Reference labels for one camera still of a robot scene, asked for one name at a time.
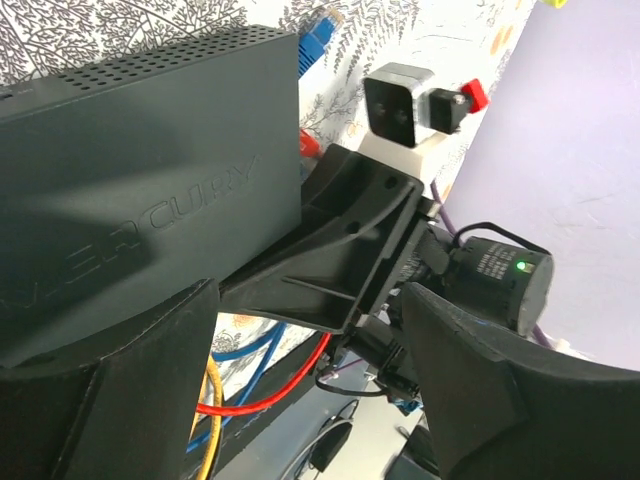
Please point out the lime green bowl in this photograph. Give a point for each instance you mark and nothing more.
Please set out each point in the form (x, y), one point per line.
(556, 4)

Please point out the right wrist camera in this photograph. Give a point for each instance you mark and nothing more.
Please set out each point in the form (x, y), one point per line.
(407, 104)

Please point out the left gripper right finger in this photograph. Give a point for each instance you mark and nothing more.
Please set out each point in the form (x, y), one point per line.
(501, 407)

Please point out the black network switch box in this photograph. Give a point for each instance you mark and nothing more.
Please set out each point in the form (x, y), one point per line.
(126, 181)

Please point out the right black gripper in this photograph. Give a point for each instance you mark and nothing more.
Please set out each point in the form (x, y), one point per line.
(352, 251)

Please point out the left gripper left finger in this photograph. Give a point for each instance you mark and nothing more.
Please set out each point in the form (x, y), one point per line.
(118, 404)

